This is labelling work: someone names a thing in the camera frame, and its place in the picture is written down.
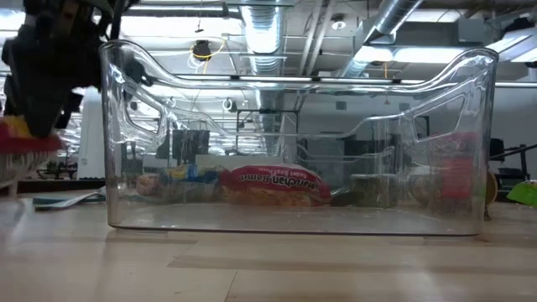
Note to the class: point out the teal plastic spatula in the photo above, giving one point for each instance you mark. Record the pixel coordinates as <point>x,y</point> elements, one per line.
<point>46,201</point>

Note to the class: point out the black equipment stand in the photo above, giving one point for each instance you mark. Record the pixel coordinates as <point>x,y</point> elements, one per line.
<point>497,149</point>

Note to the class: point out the red-capped spice jar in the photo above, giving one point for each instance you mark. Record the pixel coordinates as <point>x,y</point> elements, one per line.
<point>453,168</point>

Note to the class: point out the dark monitor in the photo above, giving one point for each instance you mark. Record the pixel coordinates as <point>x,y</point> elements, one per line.
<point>191,144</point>

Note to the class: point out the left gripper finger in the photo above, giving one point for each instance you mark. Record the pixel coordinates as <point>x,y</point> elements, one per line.
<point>42,117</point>
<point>69,105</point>

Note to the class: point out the red Maruchan ramen packet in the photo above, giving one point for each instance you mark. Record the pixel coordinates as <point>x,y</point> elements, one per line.
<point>25,144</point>
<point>272,184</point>

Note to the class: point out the green bowl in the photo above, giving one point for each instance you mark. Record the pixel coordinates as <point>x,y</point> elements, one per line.
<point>524,194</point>

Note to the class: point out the white pillar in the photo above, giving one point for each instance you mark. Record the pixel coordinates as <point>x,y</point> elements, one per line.
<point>90,138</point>

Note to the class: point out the clear plastic bin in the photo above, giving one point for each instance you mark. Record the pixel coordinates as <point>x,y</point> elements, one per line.
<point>335,156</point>
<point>293,222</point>

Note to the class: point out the silver ventilation duct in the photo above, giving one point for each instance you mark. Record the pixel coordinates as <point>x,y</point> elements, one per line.
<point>390,25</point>
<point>262,29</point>

